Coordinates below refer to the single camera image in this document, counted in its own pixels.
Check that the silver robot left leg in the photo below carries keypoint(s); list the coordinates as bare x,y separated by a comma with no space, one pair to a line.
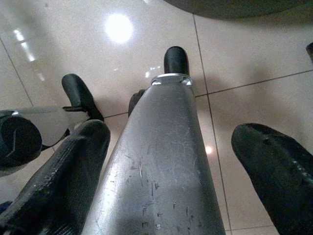
19,139

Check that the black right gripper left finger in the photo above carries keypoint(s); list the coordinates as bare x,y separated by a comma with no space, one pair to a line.
61,176

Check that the dark round table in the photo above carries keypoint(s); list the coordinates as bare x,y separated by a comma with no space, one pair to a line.
244,7

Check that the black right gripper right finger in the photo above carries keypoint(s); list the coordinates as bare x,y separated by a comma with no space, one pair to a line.
281,176

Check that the silver robot leg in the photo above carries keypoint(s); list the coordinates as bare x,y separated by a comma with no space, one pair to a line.
159,151
19,139

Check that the silver robot right leg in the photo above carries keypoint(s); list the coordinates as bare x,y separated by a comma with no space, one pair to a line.
159,151

